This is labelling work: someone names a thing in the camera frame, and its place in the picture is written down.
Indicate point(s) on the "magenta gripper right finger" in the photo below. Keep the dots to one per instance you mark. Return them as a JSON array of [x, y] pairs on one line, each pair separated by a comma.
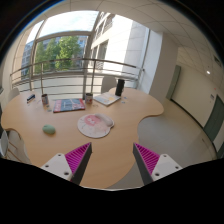
[[153, 166]]

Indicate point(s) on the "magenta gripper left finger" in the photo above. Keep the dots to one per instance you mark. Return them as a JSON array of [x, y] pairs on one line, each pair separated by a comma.
[[70, 166]]

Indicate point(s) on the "green computer mouse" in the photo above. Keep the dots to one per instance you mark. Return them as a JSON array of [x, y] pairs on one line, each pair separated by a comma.
[[48, 129]]

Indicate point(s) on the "pink round mouse pad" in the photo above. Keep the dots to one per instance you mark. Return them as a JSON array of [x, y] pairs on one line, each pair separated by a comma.
[[95, 125]]

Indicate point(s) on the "red and blue book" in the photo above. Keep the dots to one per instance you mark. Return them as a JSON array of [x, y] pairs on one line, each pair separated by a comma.
[[66, 105]]

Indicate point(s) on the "white chair at left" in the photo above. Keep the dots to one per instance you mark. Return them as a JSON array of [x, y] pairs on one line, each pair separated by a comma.
[[12, 147]]

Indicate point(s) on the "red white cup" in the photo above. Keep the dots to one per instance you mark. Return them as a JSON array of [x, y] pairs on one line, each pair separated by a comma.
[[88, 98]]

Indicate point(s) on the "patterned cup left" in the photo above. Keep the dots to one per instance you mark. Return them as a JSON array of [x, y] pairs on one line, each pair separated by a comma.
[[45, 100]]

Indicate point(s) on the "green door right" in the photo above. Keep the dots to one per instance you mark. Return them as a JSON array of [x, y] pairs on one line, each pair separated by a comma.
[[215, 120]]

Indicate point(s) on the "black small device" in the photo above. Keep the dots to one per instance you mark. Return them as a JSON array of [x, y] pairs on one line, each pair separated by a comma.
[[31, 97]]

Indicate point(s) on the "black cylindrical bottle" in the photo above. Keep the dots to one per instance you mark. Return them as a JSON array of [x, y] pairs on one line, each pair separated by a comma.
[[120, 87]]

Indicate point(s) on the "white chair behind table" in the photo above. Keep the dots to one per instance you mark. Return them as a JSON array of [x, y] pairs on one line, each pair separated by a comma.
[[108, 83]]

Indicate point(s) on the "grey door far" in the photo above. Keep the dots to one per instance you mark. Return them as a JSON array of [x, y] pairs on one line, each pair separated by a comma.
[[174, 82]]

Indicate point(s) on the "metal window railing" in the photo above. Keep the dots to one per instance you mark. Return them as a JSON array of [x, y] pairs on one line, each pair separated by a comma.
[[72, 76]]

